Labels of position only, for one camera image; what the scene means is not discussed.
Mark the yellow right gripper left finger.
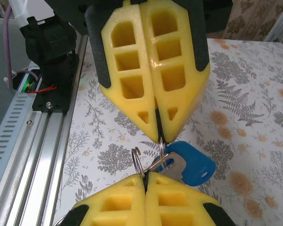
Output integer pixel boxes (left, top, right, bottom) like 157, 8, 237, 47
69, 174, 147, 226

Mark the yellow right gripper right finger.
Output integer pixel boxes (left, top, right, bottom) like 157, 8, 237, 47
145, 172, 236, 226

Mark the blue key tag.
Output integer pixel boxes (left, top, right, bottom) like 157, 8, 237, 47
164, 140, 217, 187

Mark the large silver key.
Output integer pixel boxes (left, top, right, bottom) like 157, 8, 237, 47
152, 151, 187, 183

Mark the steel keyring chain bunch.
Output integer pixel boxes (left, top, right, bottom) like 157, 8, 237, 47
131, 146, 162, 177

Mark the small steel split ring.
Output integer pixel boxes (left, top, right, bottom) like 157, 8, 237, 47
158, 138, 171, 170

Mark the floral patterned table cover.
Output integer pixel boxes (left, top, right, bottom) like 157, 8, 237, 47
61, 37, 283, 226

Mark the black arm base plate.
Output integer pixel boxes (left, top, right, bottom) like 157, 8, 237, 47
32, 93, 73, 115

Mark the aluminium frame post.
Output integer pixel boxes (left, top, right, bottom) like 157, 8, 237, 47
265, 0, 283, 51

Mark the thin red wire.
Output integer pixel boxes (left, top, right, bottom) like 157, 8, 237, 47
25, 85, 58, 95

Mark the aluminium front mounting rail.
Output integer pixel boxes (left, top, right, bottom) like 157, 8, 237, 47
4, 35, 90, 226

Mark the grey slotted cable duct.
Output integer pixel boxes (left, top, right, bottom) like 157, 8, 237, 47
0, 90, 42, 212

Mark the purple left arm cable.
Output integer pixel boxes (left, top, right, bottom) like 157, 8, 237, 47
3, 4, 42, 89

